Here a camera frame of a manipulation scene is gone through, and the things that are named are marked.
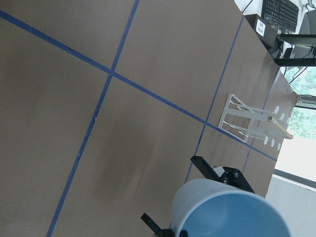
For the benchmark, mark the black box with label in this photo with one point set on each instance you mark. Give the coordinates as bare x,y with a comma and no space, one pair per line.
265,32

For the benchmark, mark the white wire cup rack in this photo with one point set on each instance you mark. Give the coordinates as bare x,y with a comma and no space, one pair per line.
243,122

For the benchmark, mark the black computer keyboard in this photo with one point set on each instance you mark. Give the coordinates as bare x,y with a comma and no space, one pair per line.
282,12

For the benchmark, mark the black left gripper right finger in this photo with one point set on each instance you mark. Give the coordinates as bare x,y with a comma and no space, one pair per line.
226,175

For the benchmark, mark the black monitor stand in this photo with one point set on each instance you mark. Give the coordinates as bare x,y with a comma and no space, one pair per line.
303,52

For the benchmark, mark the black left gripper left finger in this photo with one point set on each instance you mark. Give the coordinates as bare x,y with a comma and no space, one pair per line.
158,231

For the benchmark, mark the light blue plastic cup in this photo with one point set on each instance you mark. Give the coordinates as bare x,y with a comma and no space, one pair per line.
206,208

